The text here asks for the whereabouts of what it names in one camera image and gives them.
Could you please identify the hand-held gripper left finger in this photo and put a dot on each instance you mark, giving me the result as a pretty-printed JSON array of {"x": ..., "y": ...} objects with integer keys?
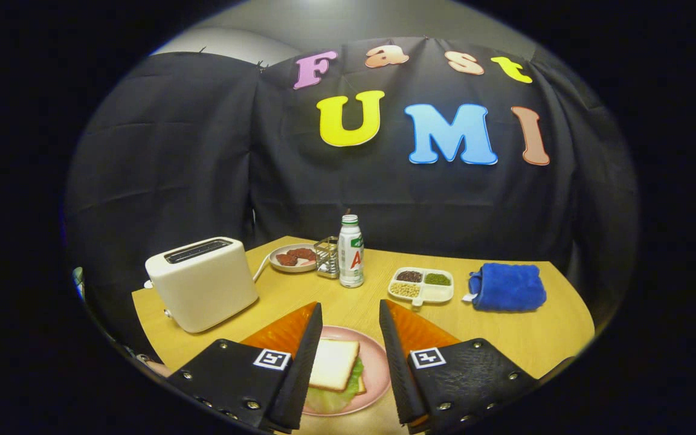
[{"x": 299, "y": 374}]

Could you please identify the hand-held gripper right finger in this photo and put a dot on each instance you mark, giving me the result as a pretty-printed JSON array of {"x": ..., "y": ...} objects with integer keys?
[{"x": 399, "y": 374}]

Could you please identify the green lettuce leaf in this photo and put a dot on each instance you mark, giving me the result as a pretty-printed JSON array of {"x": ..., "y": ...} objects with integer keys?
[{"x": 324, "y": 400}]

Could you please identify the toasted bread slice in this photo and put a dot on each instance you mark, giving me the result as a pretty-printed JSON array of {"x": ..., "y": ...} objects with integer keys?
[{"x": 333, "y": 362}]

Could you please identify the pink plate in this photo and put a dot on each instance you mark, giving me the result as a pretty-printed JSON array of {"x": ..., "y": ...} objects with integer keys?
[{"x": 375, "y": 362}]

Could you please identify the plain white bread slice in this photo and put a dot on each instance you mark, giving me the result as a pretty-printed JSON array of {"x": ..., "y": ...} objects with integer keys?
[{"x": 360, "y": 385}]

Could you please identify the pile of yellow beans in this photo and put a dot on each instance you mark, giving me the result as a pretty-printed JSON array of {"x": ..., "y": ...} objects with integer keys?
[{"x": 405, "y": 290}]

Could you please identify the white divided dish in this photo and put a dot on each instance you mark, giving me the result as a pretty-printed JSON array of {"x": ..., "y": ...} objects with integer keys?
[{"x": 438, "y": 294}]

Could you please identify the pile of dark beans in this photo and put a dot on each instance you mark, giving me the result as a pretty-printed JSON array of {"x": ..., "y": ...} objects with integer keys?
[{"x": 409, "y": 276}]

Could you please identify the pile of green beans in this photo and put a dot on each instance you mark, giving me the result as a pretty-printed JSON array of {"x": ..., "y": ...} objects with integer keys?
[{"x": 437, "y": 279}]

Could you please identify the small grey plate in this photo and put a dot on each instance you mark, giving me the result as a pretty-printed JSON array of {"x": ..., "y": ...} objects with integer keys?
[{"x": 290, "y": 269}]

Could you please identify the white drink bottle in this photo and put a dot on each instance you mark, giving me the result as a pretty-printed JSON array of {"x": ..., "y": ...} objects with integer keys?
[{"x": 351, "y": 272}]

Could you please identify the clear glass holder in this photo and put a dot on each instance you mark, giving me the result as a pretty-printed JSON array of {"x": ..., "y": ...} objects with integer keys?
[{"x": 327, "y": 263}]

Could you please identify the red meat slice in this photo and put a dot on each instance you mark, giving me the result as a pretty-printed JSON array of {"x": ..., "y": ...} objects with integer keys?
[
  {"x": 302, "y": 254},
  {"x": 286, "y": 260}
]

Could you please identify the white toaster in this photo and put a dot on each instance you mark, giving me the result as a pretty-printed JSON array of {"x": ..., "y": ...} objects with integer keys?
[{"x": 203, "y": 290}]

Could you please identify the blue towel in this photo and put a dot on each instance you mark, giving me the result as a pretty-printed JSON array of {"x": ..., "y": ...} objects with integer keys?
[{"x": 508, "y": 287}]

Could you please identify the black backdrop cloth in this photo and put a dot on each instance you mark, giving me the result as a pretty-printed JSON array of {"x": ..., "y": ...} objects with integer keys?
[{"x": 203, "y": 181}]

